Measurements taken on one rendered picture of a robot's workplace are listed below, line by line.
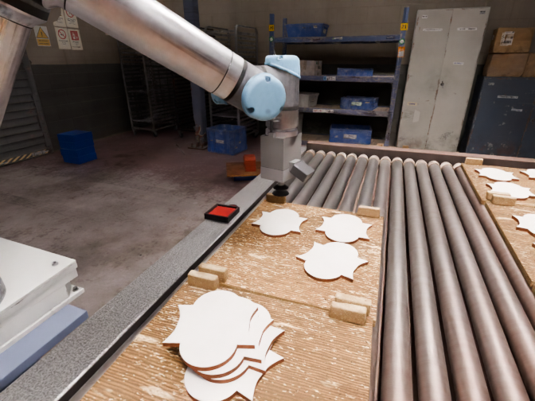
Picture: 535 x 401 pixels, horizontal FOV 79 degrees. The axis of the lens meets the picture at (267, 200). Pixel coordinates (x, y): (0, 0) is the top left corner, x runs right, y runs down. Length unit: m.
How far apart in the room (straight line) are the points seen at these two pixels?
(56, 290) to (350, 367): 0.57
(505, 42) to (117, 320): 5.16
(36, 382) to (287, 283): 0.41
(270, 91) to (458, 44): 4.63
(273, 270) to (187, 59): 0.42
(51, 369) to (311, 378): 0.38
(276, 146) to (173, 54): 0.31
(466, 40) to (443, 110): 0.86
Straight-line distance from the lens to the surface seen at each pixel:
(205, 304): 0.56
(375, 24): 5.65
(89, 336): 0.65
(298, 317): 0.58
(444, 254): 0.86
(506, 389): 0.61
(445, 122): 5.18
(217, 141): 5.00
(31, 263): 0.82
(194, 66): 0.54
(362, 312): 0.57
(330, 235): 0.80
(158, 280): 0.72
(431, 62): 5.07
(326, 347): 0.54
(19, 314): 0.76
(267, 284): 0.64
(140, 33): 0.53
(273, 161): 0.75
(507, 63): 5.37
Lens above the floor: 1.33
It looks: 24 degrees down
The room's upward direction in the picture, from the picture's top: straight up
